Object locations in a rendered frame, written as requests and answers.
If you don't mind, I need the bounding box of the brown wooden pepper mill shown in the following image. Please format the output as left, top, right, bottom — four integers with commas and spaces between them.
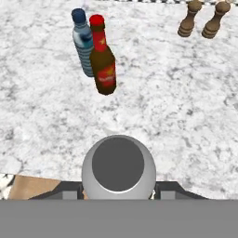
177, 0, 204, 38
201, 1, 231, 40

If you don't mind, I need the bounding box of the grey round-topped bottle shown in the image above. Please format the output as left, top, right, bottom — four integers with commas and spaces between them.
81, 134, 157, 201

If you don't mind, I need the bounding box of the clear blue-capped plastic water bottle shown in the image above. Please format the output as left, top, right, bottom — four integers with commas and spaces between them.
71, 7, 95, 78

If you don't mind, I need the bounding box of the brown red-capped glass bottle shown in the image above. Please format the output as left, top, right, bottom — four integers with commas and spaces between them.
88, 14, 117, 96

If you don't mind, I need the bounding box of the light brown wooden cupboard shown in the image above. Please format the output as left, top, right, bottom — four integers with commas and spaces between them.
7, 174, 62, 201

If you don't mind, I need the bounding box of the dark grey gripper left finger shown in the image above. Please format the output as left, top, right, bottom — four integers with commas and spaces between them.
29, 180, 86, 201

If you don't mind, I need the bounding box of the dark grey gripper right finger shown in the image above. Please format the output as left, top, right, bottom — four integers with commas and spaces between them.
153, 181, 208, 201

